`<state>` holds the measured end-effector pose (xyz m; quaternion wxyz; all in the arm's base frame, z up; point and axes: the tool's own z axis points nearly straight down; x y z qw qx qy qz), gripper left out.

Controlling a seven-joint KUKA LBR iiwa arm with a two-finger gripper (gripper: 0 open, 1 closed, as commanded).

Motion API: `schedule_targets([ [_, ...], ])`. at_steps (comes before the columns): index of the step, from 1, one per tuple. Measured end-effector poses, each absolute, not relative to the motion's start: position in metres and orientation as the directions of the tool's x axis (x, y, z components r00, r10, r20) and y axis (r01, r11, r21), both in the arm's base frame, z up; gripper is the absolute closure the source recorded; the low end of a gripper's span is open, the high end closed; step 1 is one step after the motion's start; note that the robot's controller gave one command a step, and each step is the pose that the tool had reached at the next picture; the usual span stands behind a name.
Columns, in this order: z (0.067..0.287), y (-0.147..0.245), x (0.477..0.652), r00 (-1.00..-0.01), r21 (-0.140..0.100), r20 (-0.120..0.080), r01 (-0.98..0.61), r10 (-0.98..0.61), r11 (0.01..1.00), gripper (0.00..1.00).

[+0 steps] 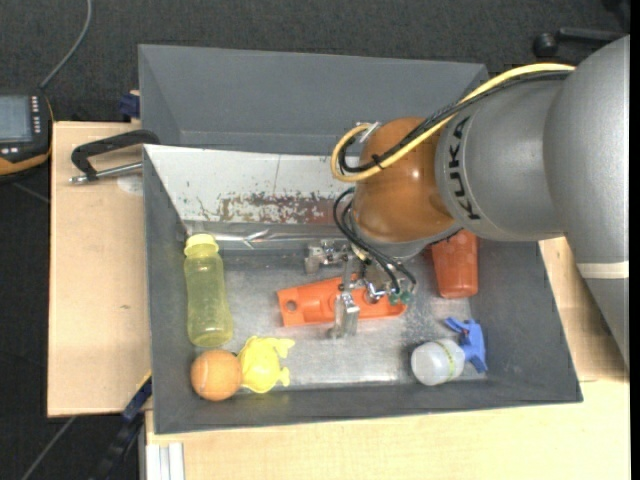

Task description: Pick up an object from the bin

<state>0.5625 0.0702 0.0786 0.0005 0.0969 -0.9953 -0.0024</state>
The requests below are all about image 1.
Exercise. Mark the orange plastic cup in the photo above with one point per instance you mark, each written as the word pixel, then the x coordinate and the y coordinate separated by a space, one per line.
pixel 455 270

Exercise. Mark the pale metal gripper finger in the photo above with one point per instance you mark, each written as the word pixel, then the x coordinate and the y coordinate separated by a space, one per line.
pixel 354 320
pixel 341 313

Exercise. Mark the orange flat plastic tool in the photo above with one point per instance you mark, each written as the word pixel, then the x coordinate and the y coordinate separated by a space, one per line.
pixel 312 303

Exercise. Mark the yellow plastic bottle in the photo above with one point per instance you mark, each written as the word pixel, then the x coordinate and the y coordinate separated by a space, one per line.
pixel 206 293

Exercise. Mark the grey metal bin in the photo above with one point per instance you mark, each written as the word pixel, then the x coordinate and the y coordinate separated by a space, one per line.
pixel 310 368

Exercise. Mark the yellow toy duck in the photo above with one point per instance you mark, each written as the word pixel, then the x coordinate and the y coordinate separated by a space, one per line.
pixel 261 365

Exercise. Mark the white spray bottle blue head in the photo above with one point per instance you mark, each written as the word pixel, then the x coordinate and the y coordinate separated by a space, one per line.
pixel 435 363

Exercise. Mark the orange ball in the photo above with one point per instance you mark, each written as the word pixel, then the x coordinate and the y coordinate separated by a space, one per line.
pixel 216 375

